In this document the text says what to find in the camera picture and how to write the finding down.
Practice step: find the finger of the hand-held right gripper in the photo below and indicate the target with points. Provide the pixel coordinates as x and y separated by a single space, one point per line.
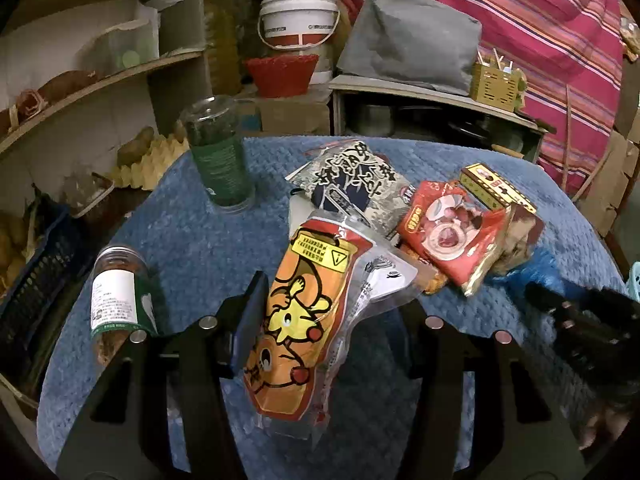
542 297

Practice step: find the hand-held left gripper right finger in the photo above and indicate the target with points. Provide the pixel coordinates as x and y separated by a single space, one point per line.
430 360

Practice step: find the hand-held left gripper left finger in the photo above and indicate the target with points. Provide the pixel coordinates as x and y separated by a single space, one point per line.
250 320

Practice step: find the orange cartoon snack packet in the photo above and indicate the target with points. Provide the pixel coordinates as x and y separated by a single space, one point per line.
300 310

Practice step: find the teal plastic basket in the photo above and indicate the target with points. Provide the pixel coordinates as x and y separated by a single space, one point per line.
635 282

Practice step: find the person's right hand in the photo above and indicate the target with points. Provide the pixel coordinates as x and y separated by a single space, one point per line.
600 425

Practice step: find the blue plastic bag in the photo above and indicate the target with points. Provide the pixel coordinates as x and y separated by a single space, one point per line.
540 270

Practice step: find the brown snack packet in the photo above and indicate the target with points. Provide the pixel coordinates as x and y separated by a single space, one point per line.
522 235

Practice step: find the red snack packet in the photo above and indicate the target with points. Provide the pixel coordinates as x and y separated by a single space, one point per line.
450 230

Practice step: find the gold cardboard box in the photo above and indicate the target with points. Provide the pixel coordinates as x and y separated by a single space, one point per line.
487 185

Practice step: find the glass jar with white label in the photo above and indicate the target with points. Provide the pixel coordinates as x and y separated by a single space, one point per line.
115 305

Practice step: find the stacked cardboard boxes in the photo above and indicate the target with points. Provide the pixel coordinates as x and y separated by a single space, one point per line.
615 175

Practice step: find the clear cup with green label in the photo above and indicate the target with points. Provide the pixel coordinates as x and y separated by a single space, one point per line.
222 170

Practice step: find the black white patterned packet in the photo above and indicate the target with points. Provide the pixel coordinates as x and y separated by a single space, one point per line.
350 175

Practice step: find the yellow egg tray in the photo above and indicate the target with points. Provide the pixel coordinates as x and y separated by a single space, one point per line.
155 165

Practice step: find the clear plastic container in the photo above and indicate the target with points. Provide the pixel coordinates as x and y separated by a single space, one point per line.
87 195

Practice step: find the potato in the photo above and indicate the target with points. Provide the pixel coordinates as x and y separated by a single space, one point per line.
135 147

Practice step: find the small woven yellow basket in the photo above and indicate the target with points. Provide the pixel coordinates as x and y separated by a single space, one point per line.
495 85

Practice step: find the blue plastic crate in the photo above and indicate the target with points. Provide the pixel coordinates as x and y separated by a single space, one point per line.
35 280

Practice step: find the low wooden cabinet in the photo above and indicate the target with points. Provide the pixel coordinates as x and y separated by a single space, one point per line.
425 97

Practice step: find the wooden shelf unit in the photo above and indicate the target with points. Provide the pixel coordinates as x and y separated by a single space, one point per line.
170 95

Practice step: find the red woven basket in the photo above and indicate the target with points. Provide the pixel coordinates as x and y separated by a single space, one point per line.
280 75

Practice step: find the pink striped cloth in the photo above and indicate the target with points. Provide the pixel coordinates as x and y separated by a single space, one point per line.
540 35

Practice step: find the yellow oil bottle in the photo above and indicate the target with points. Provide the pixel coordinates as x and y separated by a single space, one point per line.
220 40

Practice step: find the gray cushion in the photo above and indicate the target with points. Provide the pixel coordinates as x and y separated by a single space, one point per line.
410 35

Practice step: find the white plastic container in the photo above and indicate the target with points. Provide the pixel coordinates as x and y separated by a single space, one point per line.
120 50

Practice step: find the white plastic bucket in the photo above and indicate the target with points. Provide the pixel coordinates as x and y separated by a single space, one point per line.
300 20

